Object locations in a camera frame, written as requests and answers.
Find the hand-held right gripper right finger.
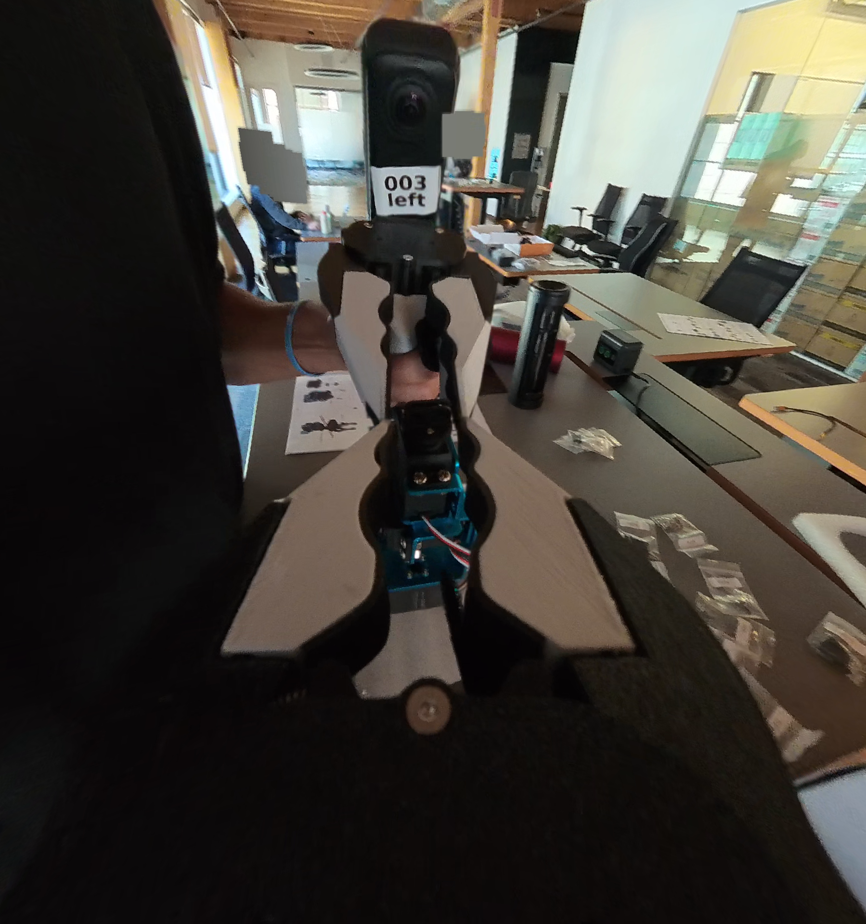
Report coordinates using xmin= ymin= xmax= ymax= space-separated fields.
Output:
xmin=465 ymin=419 xmax=636 ymax=668

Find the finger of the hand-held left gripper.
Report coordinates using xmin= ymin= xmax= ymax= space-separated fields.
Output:
xmin=433 ymin=278 xmax=497 ymax=423
xmin=332 ymin=268 xmax=399 ymax=420

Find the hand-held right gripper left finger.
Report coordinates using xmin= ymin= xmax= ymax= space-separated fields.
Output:
xmin=221 ymin=419 xmax=405 ymax=668

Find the blue toy robot arm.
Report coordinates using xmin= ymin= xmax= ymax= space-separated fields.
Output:
xmin=371 ymin=400 xmax=481 ymax=610

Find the person's left forearm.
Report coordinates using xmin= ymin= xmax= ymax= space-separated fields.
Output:
xmin=218 ymin=281 xmax=298 ymax=389

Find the dark grey desk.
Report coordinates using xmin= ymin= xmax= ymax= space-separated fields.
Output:
xmin=243 ymin=275 xmax=866 ymax=788

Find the cluttered office desk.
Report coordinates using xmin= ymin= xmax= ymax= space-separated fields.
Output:
xmin=468 ymin=223 xmax=608 ymax=280

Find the black desk panel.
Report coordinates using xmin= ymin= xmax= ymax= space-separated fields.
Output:
xmin=612 ymin=372 xmax=763 ymax=467

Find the brown wooden desk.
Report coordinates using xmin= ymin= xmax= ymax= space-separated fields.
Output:
xmin=738 ymin=377 xmax=866 ymax=508

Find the person's left hand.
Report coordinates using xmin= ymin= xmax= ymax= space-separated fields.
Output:
xmin=297 ymin=298 xmax=445 ymax=408

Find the red tube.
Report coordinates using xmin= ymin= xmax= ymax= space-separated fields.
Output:
xmin=487 ymin=324 xmax=572 ymax=368

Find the white plastic bag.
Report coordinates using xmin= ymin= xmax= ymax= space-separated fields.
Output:
xmin=492 ymin=298 xmax=577 ymax=334

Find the blue wristband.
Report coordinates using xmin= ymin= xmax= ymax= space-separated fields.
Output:
xmin=283 ymin=299 xmax=320 ymax=381

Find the black cylindrical flask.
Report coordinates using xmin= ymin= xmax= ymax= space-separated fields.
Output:
xmin=508 ymin=278 xmax=572 ymax=411

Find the wooden column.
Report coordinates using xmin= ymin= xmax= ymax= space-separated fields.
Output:
xmin=472 ymin=0 xmax=504 ymax=183

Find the printed instruction sheet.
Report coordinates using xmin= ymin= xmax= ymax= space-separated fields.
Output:
xmin=284 ymin=369 xmax=380 ymax=457

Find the small clear parts bag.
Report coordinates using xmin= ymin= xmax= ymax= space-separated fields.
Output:
xmin=553 ymin=425 xmax=623 ymax=462

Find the small black box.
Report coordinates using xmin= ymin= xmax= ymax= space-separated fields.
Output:
xmin=594 ymin=325 xmax=647 ymax=381

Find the beige office table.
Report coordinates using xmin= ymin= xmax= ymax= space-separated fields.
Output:
xmin=562 ymin=269 xmax=796 ymax=363

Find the pile of small parts bags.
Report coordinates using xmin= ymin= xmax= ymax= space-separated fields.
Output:
xmin=612 ymin=509 xmax=866 ymax=769

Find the white paper sheet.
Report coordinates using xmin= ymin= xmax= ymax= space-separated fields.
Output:
xmin=657 ymin=309 xmax=767 ymax=346

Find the white foam packing piece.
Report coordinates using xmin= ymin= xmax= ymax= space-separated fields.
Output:
xmin=793 ymin=512 xmax=866 ymax=620

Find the shelf of cardboard boxes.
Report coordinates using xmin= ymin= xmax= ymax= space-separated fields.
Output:
xmin=771 ymin=113 xmax=866 ymax=378

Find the white parts box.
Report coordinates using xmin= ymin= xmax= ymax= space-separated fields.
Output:
xmin=796 ymin=761 xmax=866 ymax=924

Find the thin black cable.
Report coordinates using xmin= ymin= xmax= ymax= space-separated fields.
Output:
xmin=774 ymin=403 xmax=861 ymax=436

